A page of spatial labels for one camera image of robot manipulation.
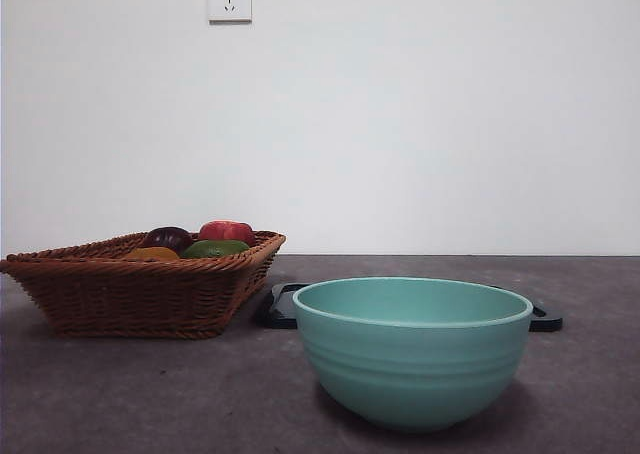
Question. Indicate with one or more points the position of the dark purple fruit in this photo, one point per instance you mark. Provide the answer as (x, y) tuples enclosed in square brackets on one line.
[(167, 236)]

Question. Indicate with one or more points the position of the red apple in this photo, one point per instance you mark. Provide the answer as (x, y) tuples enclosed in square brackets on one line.
[(227, 230)]

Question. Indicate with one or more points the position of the teal ribbed bowl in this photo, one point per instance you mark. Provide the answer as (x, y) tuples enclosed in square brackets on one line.
[(410, 369)]

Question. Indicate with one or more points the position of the dark rectangular tray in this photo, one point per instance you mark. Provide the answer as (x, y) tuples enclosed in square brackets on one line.
[(277, 309)]

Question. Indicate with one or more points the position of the yellow-brown kiwi fruit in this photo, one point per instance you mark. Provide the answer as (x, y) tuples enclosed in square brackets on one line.
[(152, 254)]

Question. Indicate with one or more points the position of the green avocado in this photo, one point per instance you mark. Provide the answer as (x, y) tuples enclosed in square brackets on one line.
[(215, 249)]

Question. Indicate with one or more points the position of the brown wicker basket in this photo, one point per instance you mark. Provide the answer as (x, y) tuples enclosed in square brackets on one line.
[(125, 299)]

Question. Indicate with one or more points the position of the white wall socket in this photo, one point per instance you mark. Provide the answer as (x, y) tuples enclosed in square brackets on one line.
[(230, 1)]

